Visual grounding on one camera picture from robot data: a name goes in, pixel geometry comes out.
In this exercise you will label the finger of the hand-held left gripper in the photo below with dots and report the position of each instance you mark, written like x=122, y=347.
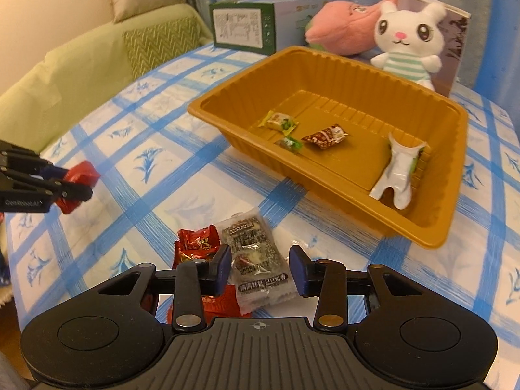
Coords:
x=59, y=173
x=73, y=193

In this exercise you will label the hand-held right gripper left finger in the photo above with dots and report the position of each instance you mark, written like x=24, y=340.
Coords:
x=222, y=270

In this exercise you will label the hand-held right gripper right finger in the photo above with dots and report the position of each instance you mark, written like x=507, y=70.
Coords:
x=295, y=270

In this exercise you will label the large red snack packet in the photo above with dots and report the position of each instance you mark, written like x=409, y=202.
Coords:
x=83, y=174

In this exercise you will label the red packet with white logo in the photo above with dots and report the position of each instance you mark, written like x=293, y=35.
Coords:
x=219, y=302

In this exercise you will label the small red patterned snack packet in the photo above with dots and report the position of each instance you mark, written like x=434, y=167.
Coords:
x=183, y=258
x=201, y=237

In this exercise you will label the grey clear snack packet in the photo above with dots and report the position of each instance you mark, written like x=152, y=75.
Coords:
x=254, y=243

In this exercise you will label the small green candy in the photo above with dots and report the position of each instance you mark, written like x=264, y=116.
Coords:
x=290, y=143

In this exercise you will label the brown red candy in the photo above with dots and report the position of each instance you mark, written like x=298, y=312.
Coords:
x=327, y=136

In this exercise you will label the long green snack packet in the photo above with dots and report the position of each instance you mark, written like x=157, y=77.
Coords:
x=398, y=174

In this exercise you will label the yellow green snack packet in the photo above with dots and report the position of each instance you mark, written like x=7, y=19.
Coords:
x=278, y=121

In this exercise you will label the brown plastic tray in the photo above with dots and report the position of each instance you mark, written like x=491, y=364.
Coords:
x=345, y=101

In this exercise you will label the green covered sofa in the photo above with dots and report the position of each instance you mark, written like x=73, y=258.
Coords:
x=81, y=69

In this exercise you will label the blue plaid tablecloth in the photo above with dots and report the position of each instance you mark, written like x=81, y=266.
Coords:
x=162, y=130

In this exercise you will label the green zigzag cushion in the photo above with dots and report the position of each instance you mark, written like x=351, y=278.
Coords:
x=158, y=44

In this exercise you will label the green white carton box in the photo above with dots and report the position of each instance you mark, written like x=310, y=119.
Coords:
x=239, y=24

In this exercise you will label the pink plush toy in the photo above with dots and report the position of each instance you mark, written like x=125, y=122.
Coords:
x=341, y=28

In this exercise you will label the white rabbit plush toy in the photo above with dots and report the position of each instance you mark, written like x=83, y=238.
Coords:
x=402, y=36

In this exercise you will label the grey printed box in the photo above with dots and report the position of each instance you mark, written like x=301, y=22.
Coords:
x=455, y=44

